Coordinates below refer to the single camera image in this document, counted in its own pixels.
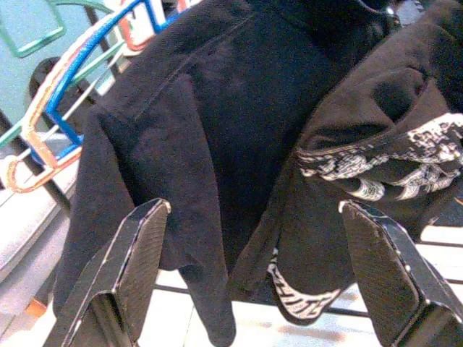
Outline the orange plastic hanger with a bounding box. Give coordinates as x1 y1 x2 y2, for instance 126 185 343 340
5 0 153 194

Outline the green plastic hanger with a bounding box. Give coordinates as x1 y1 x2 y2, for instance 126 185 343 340
0 0 126 147

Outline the grey upholstered footstool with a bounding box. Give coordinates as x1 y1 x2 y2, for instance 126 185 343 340
0 133 84 315

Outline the black t-shirt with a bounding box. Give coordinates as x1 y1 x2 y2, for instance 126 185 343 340
52 0 362 347

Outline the black metal clothes rack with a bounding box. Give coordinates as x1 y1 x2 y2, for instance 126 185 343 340
0 0 463 319

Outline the blue plastic hanger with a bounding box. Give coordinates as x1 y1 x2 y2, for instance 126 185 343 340
30 0 145 166

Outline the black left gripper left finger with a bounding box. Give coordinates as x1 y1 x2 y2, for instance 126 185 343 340
46 197 171 347

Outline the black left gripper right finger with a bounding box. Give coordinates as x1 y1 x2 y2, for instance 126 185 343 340
338 199 463 347

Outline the black shirt white patterned print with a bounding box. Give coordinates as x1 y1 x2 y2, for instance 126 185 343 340
231 0 463 325

